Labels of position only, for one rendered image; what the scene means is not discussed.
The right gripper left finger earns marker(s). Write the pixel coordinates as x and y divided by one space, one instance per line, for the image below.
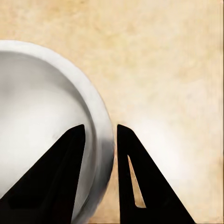
46 193

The coffee cup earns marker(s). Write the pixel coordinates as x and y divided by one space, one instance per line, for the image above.
42 95

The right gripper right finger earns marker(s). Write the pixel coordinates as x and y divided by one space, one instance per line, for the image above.
162 204

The countertop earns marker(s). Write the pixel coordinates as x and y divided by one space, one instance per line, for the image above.
159 67

